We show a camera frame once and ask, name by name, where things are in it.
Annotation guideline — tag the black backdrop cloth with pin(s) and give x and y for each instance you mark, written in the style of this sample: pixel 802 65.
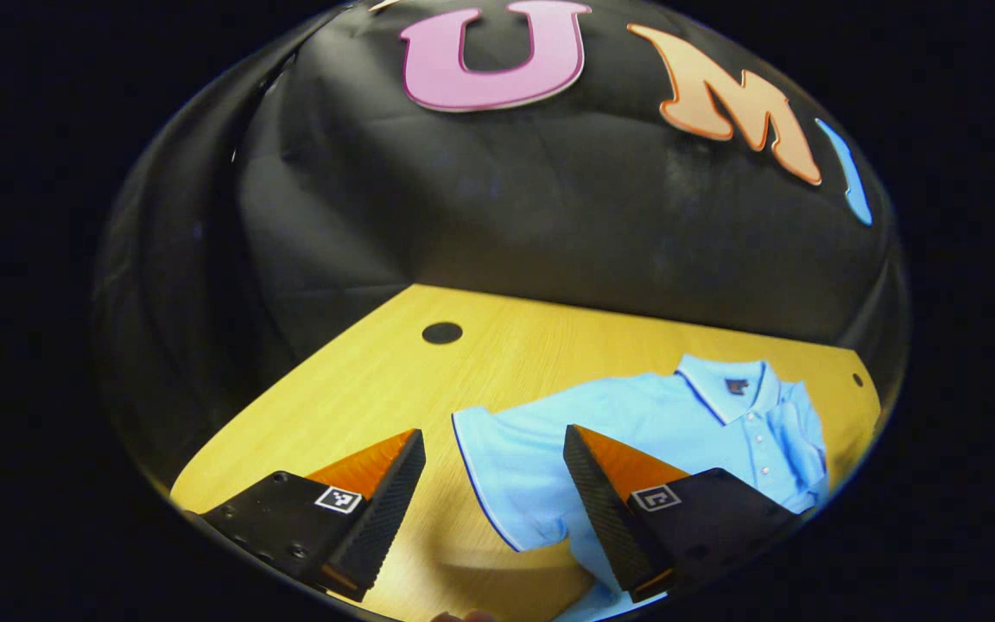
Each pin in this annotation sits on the black backdrop cloth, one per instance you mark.
pixel 506 216

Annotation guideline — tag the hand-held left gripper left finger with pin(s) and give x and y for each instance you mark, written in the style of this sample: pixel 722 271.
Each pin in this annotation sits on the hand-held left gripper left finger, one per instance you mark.
pixel 385 518

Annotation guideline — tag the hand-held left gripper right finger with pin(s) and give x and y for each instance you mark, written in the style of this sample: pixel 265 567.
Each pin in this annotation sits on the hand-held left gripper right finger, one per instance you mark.
pixel 601 518

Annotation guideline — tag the light blue T-shirt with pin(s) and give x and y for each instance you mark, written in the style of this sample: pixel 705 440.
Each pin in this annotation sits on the light blue T-shirt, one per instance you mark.
pixel 679 423

